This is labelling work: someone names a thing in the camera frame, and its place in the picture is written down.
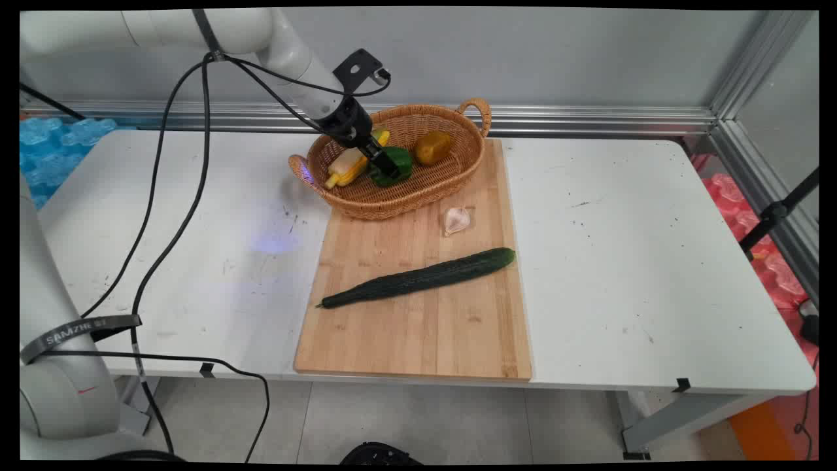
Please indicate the yellow corn cob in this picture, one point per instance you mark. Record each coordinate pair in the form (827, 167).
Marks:
(346, 167)

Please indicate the horizontal aluminium frame rail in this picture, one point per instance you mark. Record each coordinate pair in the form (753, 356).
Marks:
(556, 121)

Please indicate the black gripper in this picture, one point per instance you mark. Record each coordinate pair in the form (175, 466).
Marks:
(343, 121)

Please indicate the green bell pepper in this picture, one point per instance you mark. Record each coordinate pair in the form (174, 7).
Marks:
(403, 157)

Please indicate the woven wicker basket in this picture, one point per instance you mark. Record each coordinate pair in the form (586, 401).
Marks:
(405, 196)

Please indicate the wooden cutting board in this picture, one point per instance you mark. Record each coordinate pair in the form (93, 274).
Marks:
(418, 333)

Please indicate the black tape piece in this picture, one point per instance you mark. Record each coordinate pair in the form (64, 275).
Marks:
(682, 384)
(207, 369)

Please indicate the black round object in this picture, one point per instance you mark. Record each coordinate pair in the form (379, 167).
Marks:
(379, 454)

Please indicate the black tripod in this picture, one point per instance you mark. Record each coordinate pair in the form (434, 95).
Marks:
(775, 212)

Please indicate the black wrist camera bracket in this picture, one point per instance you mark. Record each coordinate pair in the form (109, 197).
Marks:
(356, 65)

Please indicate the black power adapter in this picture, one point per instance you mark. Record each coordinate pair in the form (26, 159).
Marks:
(811, 324)

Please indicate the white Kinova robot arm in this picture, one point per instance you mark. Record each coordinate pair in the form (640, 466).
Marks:
(163, 29)

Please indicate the dark green cucumber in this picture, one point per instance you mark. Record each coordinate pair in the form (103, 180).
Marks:
(418, 278)

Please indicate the angled aluminium frame rail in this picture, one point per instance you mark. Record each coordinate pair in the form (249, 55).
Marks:
(752, 157)

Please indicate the grey table leg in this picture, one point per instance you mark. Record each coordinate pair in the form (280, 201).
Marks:
(686, 418)

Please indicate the white garlic bulb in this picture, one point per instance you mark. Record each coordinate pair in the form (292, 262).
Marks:
(456, 219)

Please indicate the blue bubble wrap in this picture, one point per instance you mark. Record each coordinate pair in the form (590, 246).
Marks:
(55, 150)

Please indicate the red bubble wrap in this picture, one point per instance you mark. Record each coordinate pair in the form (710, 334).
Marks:
(771, 261)

